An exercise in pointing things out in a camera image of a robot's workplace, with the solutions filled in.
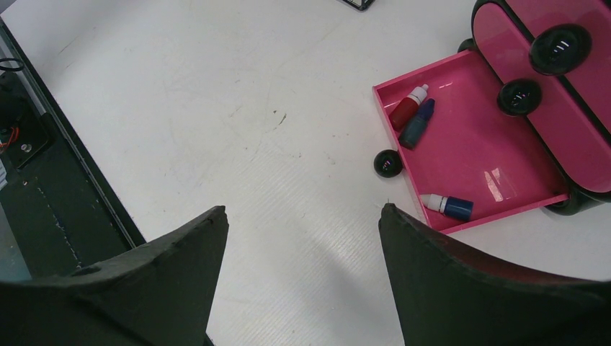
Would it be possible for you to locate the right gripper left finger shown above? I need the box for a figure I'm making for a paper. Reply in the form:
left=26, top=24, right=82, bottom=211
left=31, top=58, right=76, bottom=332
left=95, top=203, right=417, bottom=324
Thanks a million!
left=1, top=206, right=229, bottom=345

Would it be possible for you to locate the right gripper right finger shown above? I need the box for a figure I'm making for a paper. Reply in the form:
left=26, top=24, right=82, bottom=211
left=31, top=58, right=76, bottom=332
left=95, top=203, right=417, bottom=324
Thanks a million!
left=378, top=203, right=610, bottom=345

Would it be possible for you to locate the blue cap white marker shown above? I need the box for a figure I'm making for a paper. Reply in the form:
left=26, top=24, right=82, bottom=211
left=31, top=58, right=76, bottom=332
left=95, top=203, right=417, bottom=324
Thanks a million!
left=419, top=194, right=474, bottom=221

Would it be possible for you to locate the black pink drawer unit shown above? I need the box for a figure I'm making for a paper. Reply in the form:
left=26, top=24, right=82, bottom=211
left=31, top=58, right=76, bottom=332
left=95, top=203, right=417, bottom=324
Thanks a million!
left=373, top=1, right=610, bottom=234

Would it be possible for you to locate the black wire mesh desk organizer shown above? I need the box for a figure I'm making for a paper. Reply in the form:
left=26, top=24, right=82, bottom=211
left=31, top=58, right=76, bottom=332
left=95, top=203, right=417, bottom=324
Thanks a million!
left=342, top=0, right=375, bottom=12

